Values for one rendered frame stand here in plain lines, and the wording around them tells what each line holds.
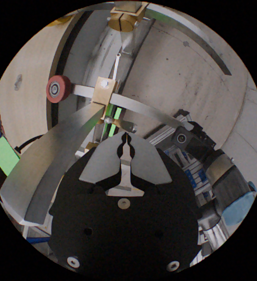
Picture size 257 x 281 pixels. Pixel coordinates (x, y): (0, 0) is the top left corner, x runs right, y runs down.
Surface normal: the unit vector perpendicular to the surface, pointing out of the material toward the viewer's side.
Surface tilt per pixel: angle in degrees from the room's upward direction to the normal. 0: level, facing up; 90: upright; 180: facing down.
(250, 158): 90
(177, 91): 0
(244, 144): 90
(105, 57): 0
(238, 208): 89
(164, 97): 0
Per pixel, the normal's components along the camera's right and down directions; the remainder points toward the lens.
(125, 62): -0.02, 0.55
